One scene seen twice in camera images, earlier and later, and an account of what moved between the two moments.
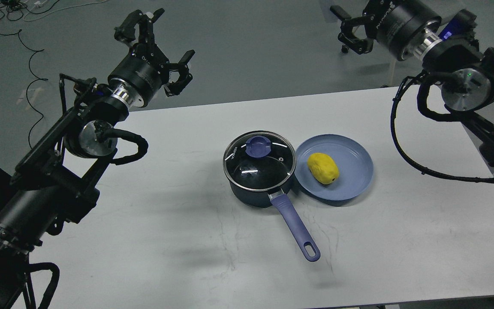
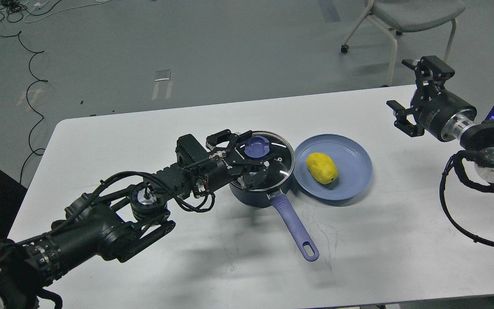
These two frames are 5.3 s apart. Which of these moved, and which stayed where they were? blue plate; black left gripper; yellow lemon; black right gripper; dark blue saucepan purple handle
Moved: black right gripper; black left gripper
Stayed: dark blue saucepan purple handle; yellow lemon; blue plate
